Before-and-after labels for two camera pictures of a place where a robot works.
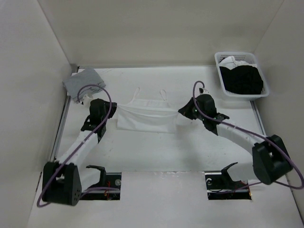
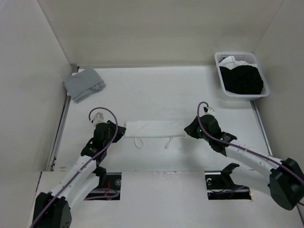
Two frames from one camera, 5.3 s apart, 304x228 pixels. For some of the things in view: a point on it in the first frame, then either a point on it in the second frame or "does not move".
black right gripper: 185,110 → 190,129
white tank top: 154,116 → 139,129
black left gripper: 114,109 → 121,131
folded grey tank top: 88,77 does not move
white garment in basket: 231,62 does not move
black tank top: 246,80 does not move
